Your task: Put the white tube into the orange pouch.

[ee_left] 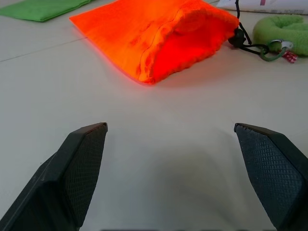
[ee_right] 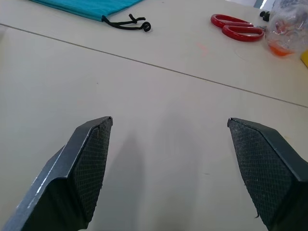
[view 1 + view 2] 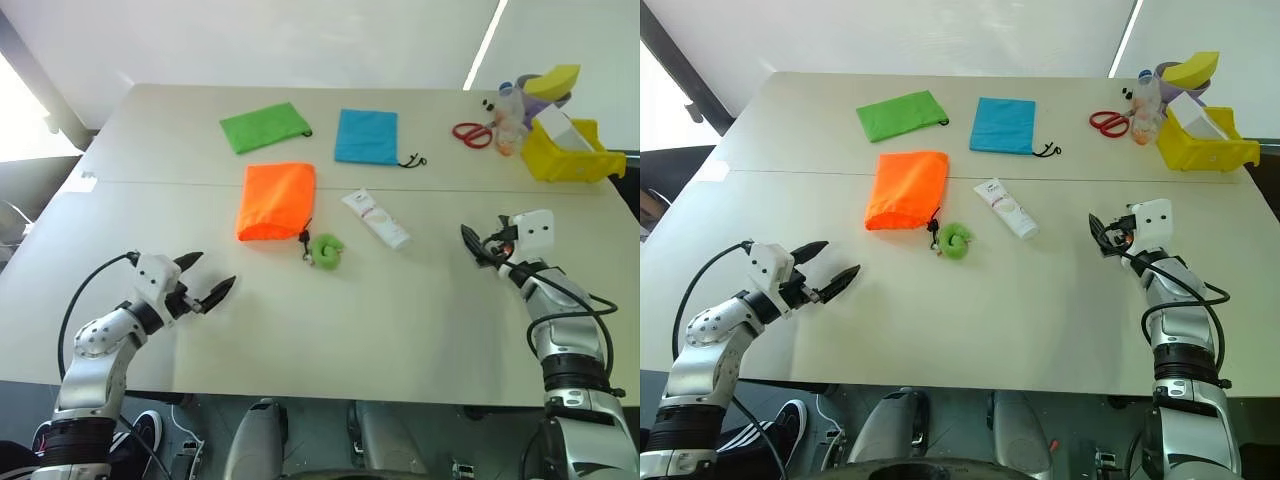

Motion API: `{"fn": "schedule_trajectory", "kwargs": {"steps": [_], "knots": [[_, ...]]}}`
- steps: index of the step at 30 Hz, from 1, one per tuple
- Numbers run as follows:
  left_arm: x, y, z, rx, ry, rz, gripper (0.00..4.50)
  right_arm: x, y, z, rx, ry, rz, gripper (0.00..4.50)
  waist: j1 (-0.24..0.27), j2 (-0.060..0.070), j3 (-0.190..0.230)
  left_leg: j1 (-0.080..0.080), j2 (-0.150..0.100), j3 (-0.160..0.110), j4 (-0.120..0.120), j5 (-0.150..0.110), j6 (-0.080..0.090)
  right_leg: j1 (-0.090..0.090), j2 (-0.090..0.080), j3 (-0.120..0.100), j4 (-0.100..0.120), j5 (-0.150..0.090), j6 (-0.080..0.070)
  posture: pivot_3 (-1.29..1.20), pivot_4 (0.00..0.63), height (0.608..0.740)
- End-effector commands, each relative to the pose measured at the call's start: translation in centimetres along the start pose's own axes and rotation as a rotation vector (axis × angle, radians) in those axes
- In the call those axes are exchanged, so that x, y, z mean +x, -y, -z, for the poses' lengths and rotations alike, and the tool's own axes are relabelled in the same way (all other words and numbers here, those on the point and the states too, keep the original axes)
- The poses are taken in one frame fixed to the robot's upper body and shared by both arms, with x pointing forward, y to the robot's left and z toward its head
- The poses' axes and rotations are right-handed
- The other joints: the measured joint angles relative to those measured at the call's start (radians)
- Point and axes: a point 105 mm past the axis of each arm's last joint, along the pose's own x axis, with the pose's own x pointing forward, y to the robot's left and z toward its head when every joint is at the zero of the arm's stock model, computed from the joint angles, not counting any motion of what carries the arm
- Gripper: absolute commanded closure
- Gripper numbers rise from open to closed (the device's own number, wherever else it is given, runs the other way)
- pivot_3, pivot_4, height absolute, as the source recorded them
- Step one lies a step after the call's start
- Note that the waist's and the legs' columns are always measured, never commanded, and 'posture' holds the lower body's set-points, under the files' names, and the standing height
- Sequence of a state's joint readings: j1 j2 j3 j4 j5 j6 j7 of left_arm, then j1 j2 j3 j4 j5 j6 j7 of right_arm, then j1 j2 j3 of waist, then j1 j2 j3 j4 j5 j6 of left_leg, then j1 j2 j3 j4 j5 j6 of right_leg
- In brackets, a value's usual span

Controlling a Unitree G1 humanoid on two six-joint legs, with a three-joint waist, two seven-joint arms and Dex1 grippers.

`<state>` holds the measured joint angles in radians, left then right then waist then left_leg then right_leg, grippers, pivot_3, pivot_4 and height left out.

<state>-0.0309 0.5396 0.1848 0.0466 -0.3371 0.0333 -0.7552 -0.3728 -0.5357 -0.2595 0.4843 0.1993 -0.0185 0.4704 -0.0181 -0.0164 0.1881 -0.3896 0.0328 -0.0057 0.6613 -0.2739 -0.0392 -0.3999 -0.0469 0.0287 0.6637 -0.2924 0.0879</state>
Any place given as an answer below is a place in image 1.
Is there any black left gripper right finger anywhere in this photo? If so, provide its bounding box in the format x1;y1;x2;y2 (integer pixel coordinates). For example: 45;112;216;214
233;123;308;231

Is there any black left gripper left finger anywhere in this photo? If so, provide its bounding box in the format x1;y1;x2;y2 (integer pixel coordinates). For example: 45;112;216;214
0;122;108;231

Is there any green keyring with red tag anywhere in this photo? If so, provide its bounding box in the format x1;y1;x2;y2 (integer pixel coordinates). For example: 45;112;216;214
259;39;298;64

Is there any white printed paper packet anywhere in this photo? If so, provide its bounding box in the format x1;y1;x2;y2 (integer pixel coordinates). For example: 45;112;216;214
216;0;308;15

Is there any green folded cloth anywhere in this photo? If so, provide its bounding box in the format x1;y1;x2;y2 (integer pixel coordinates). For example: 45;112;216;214
0;0;93;23

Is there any green fuzzy ring toy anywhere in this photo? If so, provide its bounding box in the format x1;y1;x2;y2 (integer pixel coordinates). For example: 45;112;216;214
252;14;308;58

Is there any orange drawstring pouch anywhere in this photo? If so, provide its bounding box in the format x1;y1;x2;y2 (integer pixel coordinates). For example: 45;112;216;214
69;0;252;85

